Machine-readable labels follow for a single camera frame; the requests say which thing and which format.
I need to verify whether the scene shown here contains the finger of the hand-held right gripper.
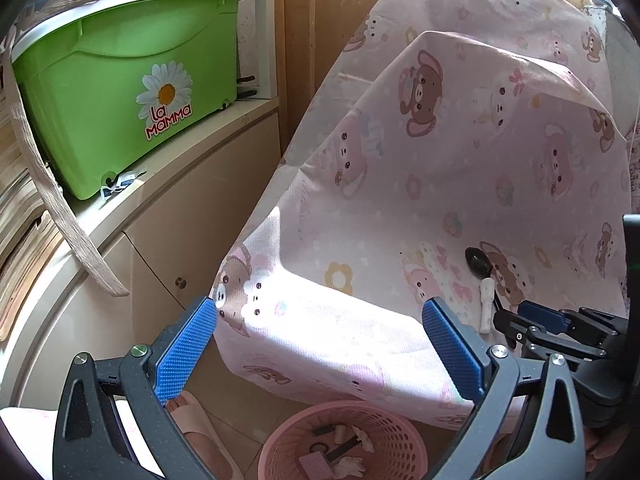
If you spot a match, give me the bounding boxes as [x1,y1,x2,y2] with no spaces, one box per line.
[492,301,630,347]
[519,326,622,362]

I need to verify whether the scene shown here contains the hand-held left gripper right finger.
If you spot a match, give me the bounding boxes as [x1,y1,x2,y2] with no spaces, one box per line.
[421,297,587,480]

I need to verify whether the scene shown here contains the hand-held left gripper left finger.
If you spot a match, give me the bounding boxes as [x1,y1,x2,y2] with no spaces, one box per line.
[52,296,218,480]

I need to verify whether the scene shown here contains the white plastic tube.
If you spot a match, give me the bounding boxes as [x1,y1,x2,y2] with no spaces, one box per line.
[477,280,496,335]

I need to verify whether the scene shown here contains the black plastic spoon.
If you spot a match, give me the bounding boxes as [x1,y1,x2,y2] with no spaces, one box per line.
[465,246,503,313]

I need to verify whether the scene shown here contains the pink plastic basket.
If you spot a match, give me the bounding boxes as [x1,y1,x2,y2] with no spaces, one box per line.
[257,400,431,480]

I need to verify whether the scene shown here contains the white tissue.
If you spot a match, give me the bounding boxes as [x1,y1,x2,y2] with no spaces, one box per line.
[332,455,367,479]

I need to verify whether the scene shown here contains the pink striped tissue pack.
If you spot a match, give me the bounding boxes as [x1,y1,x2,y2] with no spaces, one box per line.
[299,452,335,480]

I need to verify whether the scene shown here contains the pink slipper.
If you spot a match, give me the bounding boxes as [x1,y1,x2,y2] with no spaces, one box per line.
[165,390,242,480]

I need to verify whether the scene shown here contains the cream cabinet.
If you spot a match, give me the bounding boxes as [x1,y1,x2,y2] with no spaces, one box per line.
[0,95,283,411]

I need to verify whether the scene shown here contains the small white blue packet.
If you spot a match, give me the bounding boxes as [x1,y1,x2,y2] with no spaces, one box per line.
[102,170,146,196]

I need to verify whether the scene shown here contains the pink bear printed cloth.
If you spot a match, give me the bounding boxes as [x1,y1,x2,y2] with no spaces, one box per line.
[212,0,632,428]

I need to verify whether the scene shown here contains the stack of wooden boards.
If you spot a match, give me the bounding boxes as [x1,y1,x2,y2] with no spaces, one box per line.
[0,105,66,341]

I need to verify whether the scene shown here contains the black rods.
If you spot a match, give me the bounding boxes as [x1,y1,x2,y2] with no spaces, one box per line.
[220,76,256,108]

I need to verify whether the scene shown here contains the green plastic storage box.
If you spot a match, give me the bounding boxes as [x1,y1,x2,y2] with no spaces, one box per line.
[9,0,251,202]

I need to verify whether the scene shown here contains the white upright panel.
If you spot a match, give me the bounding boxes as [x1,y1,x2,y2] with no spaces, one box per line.
[235,0,281,101]

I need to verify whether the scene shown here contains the beige fabric strap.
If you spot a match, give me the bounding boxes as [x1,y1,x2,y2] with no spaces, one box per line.
[0,35,130,297]

